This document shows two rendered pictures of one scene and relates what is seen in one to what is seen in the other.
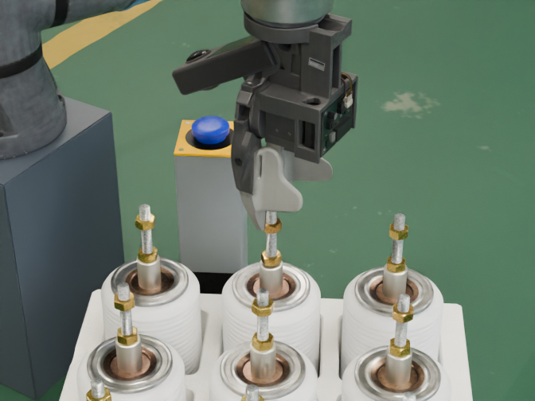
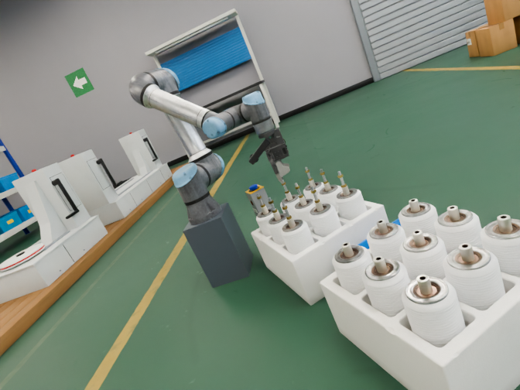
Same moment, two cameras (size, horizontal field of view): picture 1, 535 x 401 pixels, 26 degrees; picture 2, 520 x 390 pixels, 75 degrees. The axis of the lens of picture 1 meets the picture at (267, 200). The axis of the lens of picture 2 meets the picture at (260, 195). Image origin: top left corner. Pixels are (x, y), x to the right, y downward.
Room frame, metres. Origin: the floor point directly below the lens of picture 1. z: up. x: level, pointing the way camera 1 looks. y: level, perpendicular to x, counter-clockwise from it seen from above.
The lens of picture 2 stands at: (-0.33, 0.55, 0.72)
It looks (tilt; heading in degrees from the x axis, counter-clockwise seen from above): 17 degrees down; 340
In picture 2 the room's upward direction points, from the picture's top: 24 degrees counter-clockwise
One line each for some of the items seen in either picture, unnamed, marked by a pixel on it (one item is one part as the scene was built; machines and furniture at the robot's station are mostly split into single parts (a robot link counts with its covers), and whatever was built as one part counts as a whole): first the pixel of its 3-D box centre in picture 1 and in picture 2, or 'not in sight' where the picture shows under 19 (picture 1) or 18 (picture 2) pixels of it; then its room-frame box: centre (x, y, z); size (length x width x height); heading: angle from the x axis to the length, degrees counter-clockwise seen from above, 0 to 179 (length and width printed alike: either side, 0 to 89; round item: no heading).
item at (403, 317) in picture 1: (402, 312); not in sight; (0.75, -0.11, 0.32); 0.02 x 0.02 x 0.01; 27
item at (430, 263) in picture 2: not in sight; (429, 275); (0.21, 0.04, 0.16); 0.10 x 0.10 x 0.18
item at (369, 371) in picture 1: (397, 375); (328, 189); (0.75, -0.11, 0.25); 0.08 x 0.08 x 0.01
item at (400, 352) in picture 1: (400, 346); not in sight; (0.75, -0.11, 0.29); 0.02 x 0.02 x 0.01; 27
